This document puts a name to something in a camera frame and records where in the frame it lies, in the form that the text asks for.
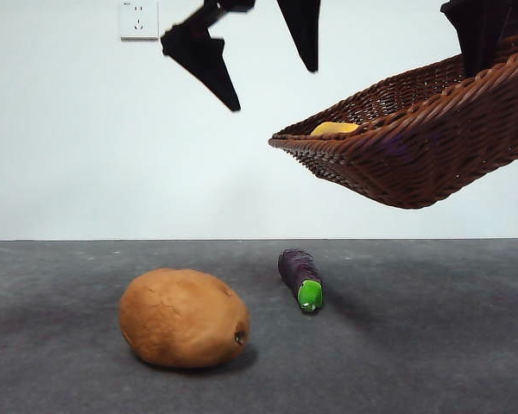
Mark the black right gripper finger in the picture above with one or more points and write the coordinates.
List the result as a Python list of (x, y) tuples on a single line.
[(483, 26)]

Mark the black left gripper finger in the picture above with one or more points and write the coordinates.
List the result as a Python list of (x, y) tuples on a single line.
[(203, 60), (304, 26)]

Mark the yellow corn cob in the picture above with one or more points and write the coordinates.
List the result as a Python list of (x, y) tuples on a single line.
[(332, 128)]

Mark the brown wicker basket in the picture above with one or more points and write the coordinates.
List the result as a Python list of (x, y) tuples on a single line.
[(414, 151)]

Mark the purple eggplant with green stem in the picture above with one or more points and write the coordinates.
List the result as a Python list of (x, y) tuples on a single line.
[(295, 269)]

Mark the brown potato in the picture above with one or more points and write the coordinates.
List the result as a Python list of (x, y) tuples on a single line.
[(181, 319)]

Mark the white wall socket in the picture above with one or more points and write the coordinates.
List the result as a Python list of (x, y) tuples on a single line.
[(139, 21)]

